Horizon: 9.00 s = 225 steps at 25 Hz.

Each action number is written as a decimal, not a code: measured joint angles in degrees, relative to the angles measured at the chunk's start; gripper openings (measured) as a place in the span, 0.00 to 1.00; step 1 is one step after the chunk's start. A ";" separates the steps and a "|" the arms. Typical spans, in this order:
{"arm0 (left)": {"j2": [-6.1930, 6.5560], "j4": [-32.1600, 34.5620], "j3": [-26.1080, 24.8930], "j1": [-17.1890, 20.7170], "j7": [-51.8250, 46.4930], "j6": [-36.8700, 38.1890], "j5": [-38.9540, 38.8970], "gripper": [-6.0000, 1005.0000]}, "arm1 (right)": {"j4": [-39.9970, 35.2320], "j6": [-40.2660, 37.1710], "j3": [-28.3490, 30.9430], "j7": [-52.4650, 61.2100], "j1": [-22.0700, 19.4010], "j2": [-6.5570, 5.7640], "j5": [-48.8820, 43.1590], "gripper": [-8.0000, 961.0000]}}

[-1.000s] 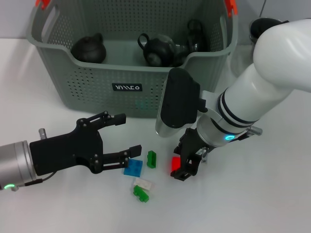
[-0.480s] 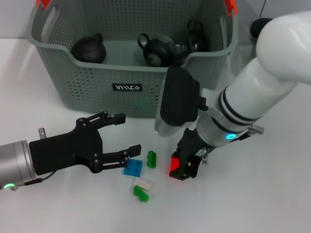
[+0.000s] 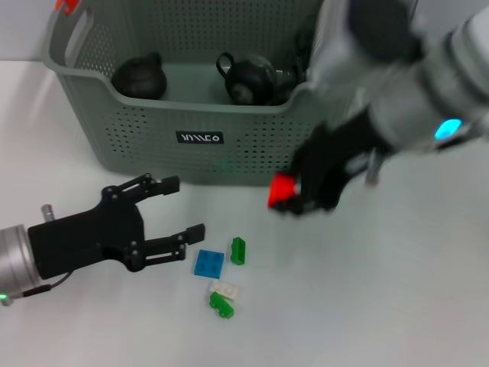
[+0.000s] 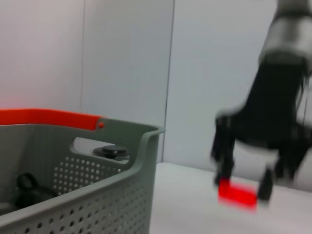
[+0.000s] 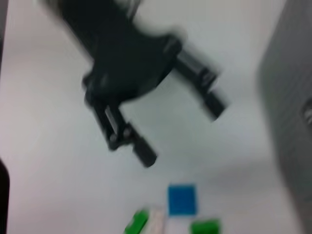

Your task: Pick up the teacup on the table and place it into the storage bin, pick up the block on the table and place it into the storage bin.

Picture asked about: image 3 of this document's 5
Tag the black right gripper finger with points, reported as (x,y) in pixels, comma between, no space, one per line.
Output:
(298,168)
(296,206)

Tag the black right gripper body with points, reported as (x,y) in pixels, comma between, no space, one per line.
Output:
(332,164)

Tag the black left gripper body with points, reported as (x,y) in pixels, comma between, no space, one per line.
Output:
(88,241)

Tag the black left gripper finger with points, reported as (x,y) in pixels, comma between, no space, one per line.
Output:
(160,185)
(172,244)

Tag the red wedge toy brick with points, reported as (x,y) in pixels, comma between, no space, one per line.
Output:
(280,189)

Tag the blue toy brick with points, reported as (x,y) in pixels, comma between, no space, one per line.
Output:
(209,264)

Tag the green toy brick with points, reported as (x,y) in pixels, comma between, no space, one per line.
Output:
(237,250)
(220,304)

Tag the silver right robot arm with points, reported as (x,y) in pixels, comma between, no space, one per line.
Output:
(401,69)

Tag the grey-green perforated storage bin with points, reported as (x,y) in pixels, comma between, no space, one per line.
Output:
(191,160)

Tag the silver left flange pin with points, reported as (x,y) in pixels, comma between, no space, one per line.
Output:
(47,213)

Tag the white studded toy brick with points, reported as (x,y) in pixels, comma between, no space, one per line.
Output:
(225,290)

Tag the black clay teapot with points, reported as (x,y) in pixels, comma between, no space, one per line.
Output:
(139,78)

